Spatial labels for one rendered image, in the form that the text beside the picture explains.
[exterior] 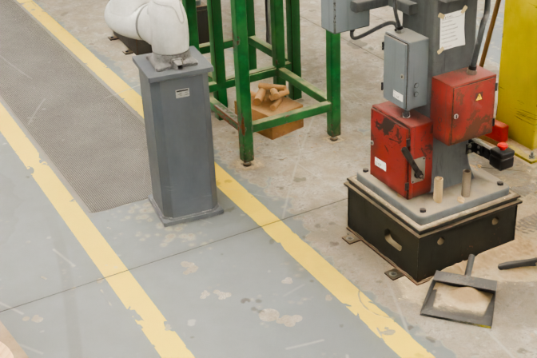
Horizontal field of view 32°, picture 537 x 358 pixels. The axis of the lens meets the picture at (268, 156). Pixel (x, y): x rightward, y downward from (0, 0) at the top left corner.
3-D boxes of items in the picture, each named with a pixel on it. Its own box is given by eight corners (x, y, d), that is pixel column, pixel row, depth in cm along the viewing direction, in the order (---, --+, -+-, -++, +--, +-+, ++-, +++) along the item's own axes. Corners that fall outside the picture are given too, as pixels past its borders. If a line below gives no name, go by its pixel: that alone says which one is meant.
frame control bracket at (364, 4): (398, 3, 347) (399, -6, 346) (356, 13, 340) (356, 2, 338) (391, 1, 350) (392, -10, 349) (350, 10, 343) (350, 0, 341)
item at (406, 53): (426, 105, 347) (432, -38, 321) (403, 112, 342) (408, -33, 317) (402, 92, 358) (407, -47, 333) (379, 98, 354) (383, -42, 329)
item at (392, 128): (431, 192, 359) (435, 106, 342) (404, 201, 354) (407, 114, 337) (392, 167, 378) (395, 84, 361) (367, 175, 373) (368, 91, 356)
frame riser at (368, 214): (527, 244, 380) (532, 192, 368) (406, 292, 354) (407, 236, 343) (447, 192, 420) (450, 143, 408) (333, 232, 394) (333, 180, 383)
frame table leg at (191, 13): (205, 125, 493) (192, -42, 452) (196, 127, 491) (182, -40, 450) (201, 121, 498) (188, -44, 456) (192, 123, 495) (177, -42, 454)
